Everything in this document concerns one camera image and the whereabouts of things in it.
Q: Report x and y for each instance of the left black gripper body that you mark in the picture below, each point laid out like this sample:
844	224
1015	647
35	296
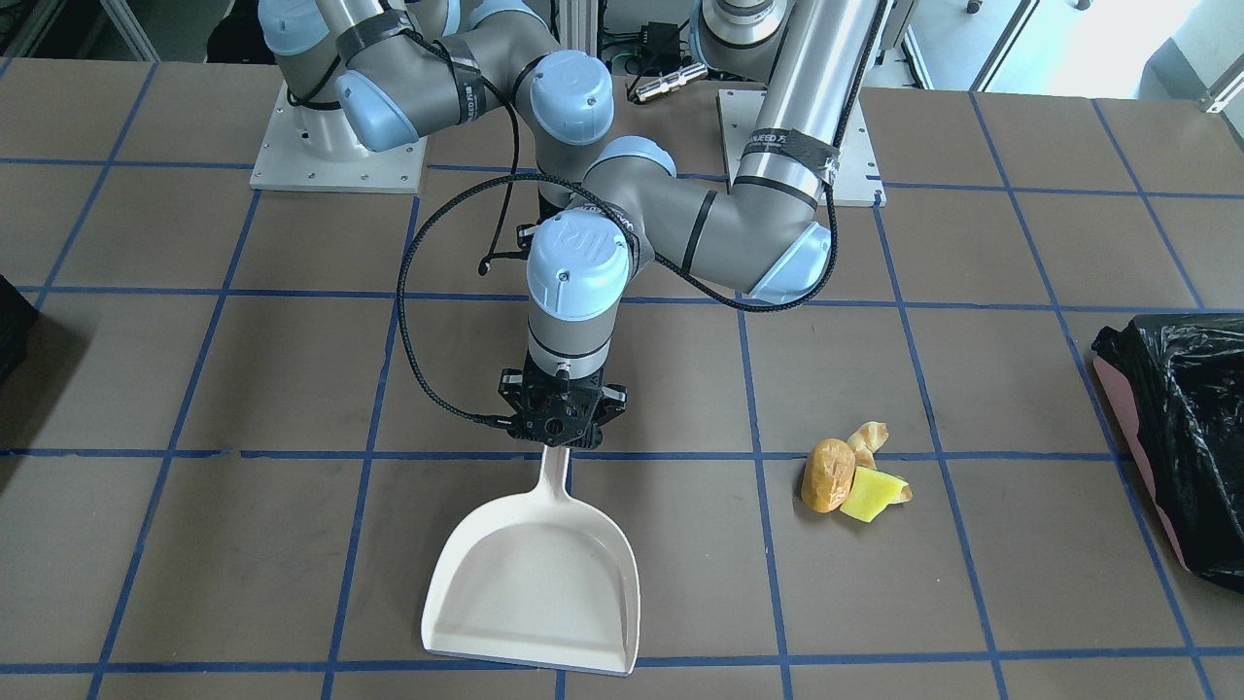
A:
512	388

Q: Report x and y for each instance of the beige dustpan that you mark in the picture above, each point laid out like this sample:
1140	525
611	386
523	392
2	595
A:
538	578

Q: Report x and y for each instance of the brown bread trash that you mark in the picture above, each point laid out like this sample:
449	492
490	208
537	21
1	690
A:
828	475

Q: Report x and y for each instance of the small tan trash piece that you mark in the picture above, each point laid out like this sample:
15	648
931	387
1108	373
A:
866	441

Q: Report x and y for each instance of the yellow trash piece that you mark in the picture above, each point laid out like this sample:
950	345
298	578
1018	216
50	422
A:
872	491

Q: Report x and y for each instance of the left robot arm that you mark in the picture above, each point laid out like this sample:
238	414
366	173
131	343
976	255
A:
761	238

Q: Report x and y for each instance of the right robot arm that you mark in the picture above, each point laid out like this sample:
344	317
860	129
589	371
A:
367	82

